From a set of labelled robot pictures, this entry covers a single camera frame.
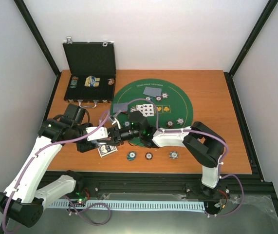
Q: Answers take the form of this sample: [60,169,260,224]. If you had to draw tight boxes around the brown chip stack on table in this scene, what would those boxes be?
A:
[145,152,153,160]

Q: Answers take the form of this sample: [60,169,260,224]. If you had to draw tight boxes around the face-down cards top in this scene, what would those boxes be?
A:
[143,87,162,97]

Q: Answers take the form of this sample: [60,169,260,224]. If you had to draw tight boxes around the face-down cards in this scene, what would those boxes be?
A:
[143,87,162,97]
[112,102,128,113]

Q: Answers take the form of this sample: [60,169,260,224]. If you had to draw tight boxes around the purple chip top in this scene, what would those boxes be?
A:
[161,93,168,99]

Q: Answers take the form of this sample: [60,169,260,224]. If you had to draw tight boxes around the yellow card box in case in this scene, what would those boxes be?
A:
[84,76,100,87]

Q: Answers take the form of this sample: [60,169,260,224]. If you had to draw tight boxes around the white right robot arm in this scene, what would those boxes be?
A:
[107,111,229,190]

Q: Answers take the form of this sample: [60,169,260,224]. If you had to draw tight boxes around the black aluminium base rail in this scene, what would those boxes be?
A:
[81,172,277,201]

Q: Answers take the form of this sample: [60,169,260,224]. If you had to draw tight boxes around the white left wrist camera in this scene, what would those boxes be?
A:
[86,127,108,141]

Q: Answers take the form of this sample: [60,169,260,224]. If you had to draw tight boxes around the black poker chip case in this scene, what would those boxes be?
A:
[63,37,116,105]

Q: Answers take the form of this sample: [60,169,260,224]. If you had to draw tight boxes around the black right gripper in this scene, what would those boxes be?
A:
[98,126,142,147]

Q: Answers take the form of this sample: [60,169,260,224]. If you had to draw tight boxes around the chip row in case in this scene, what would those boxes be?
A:
[70,76,79,89]

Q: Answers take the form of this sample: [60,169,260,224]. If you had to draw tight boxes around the face-up club card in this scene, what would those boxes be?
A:
[136,105,144,115]
[142,104,154,117]

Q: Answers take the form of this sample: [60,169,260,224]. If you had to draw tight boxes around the green round poker mat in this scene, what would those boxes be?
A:
[111,78,193,128]

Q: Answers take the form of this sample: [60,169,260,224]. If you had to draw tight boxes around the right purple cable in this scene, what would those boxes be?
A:
[115,98,244,217]

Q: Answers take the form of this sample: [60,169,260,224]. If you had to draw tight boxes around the blue card box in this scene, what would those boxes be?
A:
[98,144,118,158]

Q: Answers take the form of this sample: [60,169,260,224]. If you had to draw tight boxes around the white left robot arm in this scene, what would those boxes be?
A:
[0,104,105,234]

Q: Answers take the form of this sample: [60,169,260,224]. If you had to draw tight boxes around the teal chip stack on table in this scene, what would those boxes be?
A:
[127,151,136,161]

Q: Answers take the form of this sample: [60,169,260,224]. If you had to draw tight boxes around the red chip in case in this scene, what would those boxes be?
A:
[108,79,115,85]

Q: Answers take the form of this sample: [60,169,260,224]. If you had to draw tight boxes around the light blue cable duct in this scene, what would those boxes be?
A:
[46,197,206,213]

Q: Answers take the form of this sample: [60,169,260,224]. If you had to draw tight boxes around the brown chip top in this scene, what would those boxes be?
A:
[155,96,162,102]

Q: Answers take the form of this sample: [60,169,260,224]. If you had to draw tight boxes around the purple chip stack on table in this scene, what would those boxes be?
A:
[169,151,179,159]

